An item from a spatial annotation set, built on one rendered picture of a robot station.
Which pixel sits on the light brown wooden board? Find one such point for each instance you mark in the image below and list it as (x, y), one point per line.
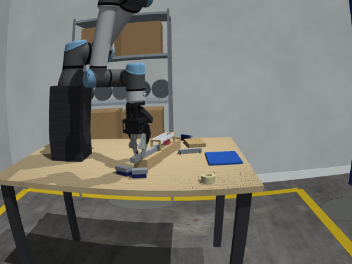
(194, 142)

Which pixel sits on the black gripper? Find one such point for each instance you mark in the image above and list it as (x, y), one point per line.
(133, 122)

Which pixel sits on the beige roll of tape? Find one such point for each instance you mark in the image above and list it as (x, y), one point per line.
(208, 178)

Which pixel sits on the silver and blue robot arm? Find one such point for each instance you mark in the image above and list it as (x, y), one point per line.
(113, 16)

